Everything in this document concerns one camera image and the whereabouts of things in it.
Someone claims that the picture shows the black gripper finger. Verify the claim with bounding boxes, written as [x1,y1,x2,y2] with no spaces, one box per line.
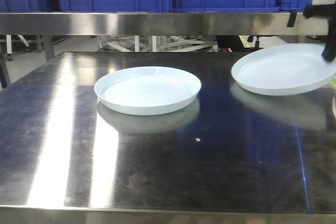
[321,42,336,62]

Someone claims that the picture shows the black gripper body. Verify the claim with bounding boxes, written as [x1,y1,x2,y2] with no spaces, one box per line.
[303,3,335,44]

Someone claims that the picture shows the pale blue plate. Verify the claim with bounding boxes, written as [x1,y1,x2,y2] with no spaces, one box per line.
[94,66,202,116]
[231,44,335,96]

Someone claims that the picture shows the black tape strip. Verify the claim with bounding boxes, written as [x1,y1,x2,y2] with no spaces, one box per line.
[287,12,297,28]

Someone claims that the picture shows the person legs dark trousers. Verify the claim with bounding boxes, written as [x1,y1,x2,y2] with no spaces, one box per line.
[216,35,245,52]

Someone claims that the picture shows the white metal frame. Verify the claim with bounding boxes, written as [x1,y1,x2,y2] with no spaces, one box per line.
[98,35,218,52]

